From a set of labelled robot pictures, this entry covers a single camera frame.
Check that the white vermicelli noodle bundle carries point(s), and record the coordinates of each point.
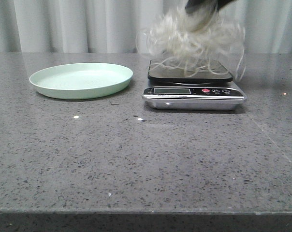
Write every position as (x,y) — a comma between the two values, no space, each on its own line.
(193,43)

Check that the white pleated curtain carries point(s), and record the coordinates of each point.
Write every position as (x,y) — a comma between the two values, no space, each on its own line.
(111,26)

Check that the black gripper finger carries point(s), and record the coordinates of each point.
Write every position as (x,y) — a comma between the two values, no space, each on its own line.
(211,5)

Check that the light green round plate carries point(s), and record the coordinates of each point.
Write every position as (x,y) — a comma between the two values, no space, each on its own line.
(80,81)

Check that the black silver kitchen scale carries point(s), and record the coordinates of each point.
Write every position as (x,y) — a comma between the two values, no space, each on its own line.
(209,88)

